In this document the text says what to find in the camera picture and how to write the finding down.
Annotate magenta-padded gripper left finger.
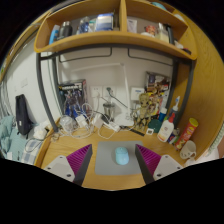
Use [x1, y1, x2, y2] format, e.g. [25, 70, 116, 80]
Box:
[43, 143, 94, 187]

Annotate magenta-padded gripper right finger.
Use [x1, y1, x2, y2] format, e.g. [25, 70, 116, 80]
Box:
[134, 143, 184, 185]

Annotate light blue computer mouse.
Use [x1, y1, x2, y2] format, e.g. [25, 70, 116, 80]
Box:
[114, 146, 130, 166]

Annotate grey mouse pad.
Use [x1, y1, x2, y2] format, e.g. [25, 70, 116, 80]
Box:
[94, 140, 149, 177]

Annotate white mug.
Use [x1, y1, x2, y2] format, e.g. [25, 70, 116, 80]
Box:
[179, 139, 198, 160]

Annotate small blue box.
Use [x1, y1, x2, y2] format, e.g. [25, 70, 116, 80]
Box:
[168, 131, 180, 145]

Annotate white red-capped pump bottle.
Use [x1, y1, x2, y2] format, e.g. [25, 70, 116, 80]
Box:
[156, 112, 176, 143]

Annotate red chips can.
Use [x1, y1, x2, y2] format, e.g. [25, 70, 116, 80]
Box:
[174, 117, 199, 151]

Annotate white crumpled cloth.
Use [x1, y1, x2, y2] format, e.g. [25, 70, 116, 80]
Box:
[33, 121, 51, 141]

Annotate dark green round container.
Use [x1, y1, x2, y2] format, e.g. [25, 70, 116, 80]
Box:
[148, 119, 163, 134]

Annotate clear plastic cup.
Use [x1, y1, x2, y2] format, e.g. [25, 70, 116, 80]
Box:
[59, 114, 75, 134]

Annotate black ruler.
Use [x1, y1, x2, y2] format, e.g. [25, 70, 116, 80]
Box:
[128, 127, 146, 137]

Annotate white charger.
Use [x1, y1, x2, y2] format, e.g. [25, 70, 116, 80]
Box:
[74, 114, 89, 129]

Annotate blue bottle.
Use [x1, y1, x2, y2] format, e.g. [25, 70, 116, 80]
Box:
[158, 107, 168, 123]

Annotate brown tree figurine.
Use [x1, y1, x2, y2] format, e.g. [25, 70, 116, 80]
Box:
[134, 93, 156, 132]

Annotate teal blanket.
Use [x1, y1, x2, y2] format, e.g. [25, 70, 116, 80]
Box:
[0, 114, 24, 159]

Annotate blue-capped nozzle bottle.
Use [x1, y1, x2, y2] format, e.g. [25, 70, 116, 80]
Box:
[171, 95, 182, 126]

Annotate black backpack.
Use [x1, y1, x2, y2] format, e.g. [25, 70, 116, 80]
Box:
[14, 93, 34, 137]

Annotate white power strip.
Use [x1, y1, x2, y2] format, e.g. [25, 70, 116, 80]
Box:
[101, 119, 122, 133]

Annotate blue robot model box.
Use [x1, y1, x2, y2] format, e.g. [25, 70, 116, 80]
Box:
[58, 78, 89, 118]

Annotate metal cup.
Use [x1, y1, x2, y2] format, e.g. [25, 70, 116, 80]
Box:
[103, 102, 117, 120]

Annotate colourful figurine box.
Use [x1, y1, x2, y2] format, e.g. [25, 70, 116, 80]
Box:
[145, 71, 171, 108]

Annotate wooden shelf unit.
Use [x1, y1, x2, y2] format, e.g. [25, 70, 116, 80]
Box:
[33, 0, 198, 61]

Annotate white cable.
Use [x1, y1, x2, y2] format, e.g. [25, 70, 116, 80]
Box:
[96, 124, 118, 140]

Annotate white wall box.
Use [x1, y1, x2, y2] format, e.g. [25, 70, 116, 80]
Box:
[130, 86, 145, 101]

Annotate black plug with cable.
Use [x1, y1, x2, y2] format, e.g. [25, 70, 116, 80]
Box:
[106, 87, 129, 109]

